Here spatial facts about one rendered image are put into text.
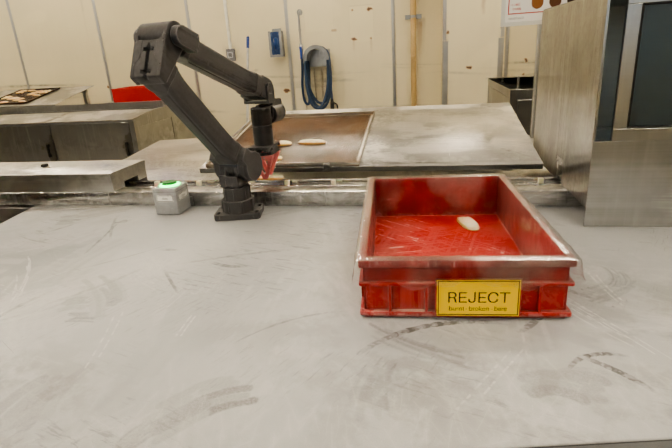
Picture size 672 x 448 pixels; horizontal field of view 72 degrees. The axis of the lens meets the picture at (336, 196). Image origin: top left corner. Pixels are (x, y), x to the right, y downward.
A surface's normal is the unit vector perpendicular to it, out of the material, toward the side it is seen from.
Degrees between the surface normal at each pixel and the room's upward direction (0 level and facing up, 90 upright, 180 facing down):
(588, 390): 0
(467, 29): 90
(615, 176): 90
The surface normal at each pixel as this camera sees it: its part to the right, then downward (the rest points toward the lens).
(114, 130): -0.18, 0.30
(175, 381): -0.06, -0.95
